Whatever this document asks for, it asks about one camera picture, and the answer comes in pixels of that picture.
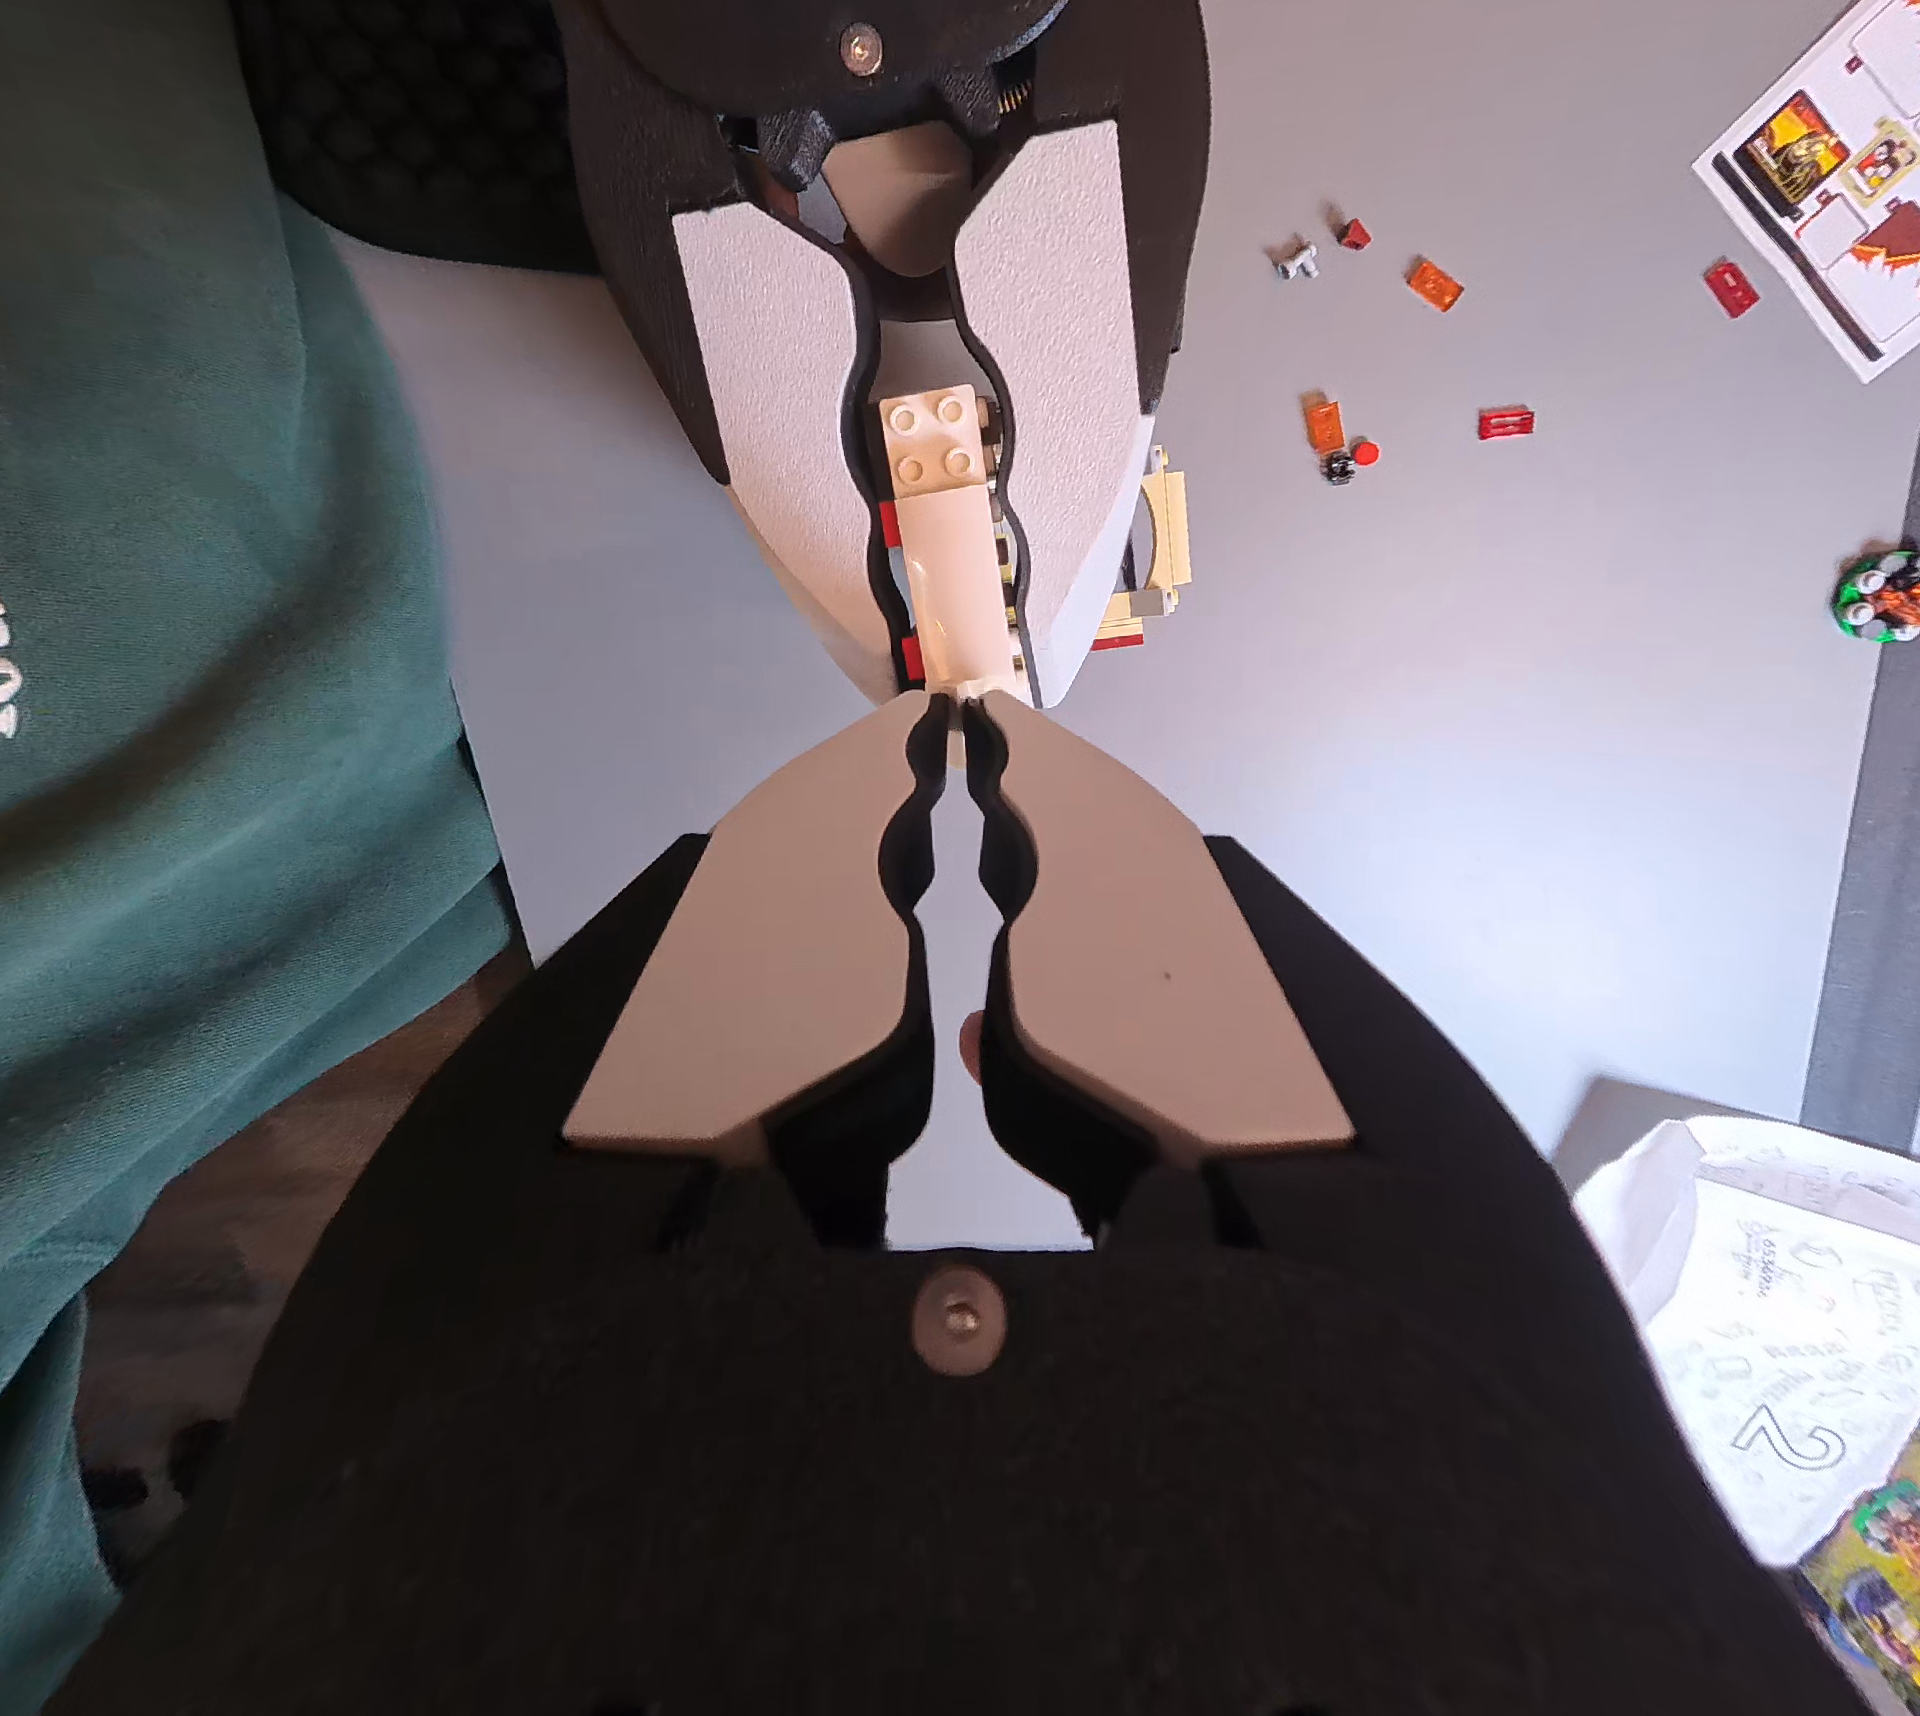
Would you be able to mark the red tan brick toy truck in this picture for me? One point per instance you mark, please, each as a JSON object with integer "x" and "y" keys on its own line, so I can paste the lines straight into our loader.
{"x": 944, "y": 547}

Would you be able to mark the grey small connector brick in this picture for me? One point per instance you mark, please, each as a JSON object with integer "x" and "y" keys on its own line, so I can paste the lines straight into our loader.
{"x": 1298, "y": 260}

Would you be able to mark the brick campfire on green base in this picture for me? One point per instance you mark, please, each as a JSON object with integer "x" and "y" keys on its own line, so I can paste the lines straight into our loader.
{"x": 1883, "y": 598}

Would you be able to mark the orange transparent tile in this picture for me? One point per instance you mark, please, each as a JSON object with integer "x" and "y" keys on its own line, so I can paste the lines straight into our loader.
{"x": 1435, "y": 285}
{"x": 1322, "y": 423}

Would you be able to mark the sticker sheet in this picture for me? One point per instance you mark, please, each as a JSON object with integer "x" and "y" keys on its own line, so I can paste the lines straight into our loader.
{"x": 1831, "y": 231}

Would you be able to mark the dark red tile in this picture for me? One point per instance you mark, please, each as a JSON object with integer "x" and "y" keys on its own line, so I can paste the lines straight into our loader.
{"x": 1731, "y": 289}

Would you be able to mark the blue toy set box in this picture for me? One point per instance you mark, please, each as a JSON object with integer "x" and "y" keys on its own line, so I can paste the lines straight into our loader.
{"x": 1875, "y": 1596}

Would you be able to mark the transparent red tile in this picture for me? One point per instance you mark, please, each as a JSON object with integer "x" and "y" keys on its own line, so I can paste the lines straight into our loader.
{"x": 1504, "y": 423}

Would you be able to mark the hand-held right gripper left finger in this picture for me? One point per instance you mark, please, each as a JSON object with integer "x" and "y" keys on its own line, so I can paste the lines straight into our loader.
{"x": 750, "y": 980}

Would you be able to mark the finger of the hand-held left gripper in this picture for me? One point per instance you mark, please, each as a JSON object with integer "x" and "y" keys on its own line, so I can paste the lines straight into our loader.
{"x": 1065, "y": 320}
{"x": 765, "y": 367}

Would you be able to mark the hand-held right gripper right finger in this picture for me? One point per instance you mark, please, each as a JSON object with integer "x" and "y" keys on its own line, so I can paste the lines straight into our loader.
{"x": 1154, "y": 980}

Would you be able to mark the white paper bag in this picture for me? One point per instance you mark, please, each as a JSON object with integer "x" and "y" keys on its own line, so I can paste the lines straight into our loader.
{"x": 1771, "y": 1326}

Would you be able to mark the grey desk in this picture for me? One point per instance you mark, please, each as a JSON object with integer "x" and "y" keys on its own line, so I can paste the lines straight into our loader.
{"x": 1501, "y": 771}

